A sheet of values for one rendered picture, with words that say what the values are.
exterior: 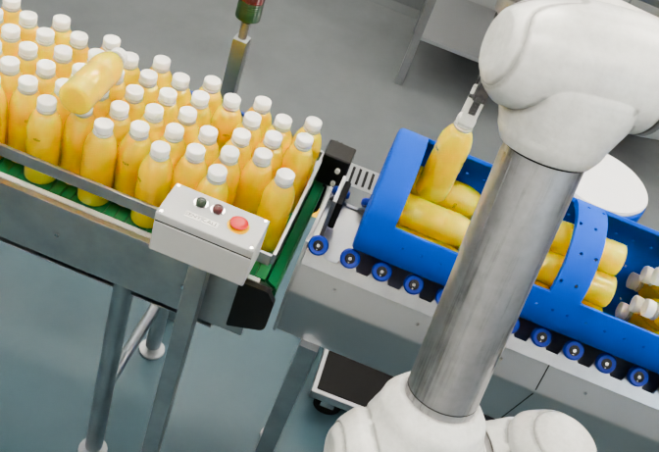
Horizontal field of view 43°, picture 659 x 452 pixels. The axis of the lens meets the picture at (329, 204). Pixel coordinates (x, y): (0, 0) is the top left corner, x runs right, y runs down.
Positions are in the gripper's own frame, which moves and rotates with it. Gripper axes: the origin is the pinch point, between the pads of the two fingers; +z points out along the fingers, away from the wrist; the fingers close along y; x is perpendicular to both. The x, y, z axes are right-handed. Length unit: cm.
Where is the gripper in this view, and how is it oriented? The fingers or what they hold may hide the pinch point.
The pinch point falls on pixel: (473, 107)
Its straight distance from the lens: 169.1
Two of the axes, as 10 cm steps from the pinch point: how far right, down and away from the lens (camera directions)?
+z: -2.8, 7.2, 6.3
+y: 2.6, -5.8, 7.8
